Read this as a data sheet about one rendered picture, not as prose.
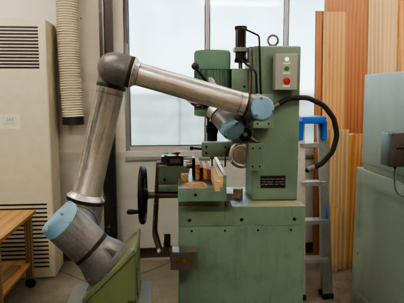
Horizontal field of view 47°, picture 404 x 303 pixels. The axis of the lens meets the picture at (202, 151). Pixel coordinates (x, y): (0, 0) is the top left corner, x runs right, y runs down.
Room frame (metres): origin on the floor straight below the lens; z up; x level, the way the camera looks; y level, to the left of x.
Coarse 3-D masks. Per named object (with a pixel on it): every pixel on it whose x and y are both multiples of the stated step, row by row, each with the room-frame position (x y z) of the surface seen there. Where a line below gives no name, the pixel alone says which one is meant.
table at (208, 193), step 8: (192, 176) 2.25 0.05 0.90; (184, 184) 2.05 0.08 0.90; (208, 184) 2.05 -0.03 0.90; (184, 192) 1.97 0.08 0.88; (192, 192) 1.97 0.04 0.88; (200, 192) 1.97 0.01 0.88; (208, 192) 1.97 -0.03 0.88; (216, 192) 1.97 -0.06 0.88; (224, 192) 1.98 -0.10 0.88; (184, 200) 1.97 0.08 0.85; (192, 200) 1.97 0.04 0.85; (200, 200) 1.97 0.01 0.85; (208, 200) 1.97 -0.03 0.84; (216, 200) 1.97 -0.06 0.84; (224, 200) 1.98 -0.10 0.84
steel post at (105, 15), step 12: (108, 0) 3.44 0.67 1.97; (108, 12) 3.44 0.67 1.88; (108, 24) 3.44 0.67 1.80; (108, 36) 3.44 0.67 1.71; (108, 48) 3.44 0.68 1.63; (108, 168) 3.44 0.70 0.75; (108, 180) 3.44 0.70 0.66; (108, 192) 3.44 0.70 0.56; (108, 204) 3.44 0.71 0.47; (108, 216) 3.44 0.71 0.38; (108, 228) 3.44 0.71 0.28
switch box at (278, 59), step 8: (280, 56) 2.10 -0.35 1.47; (288, 56) 2.10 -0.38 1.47; (296, 56) 2.11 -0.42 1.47; (280, 64) 2.10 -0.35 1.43; (288, 64) 2.10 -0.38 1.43; (296, 64) 2.10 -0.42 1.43; (280, 72) 2.10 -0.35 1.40; (296, 72) 2.10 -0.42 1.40; (280, 80) 2.10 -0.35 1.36; (296, 80) 2.11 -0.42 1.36; (272, 88) 2.16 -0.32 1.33; (280, 88) 2.10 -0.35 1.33; (288, 88) 2.10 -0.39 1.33; (296, 88) 2.11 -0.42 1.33
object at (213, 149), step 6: (204, 144) 2.22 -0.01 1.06; (210, 144) 2.22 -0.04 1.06; (216, 144) 2.22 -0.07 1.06; (222, 144) 2.23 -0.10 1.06; (228, 144) 2.23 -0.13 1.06; (204, 150) 2.22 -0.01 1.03; (210, 150) 2.22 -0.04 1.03; (216, 150) 2.22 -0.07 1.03; (222, 150) 2.23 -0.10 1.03; (228, 150) 2.23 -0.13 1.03; (204, 156) 2.22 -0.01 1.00; (210, 156) 2.22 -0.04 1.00; (216, 156) 2.23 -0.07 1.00; (222, 156) 2.23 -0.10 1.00
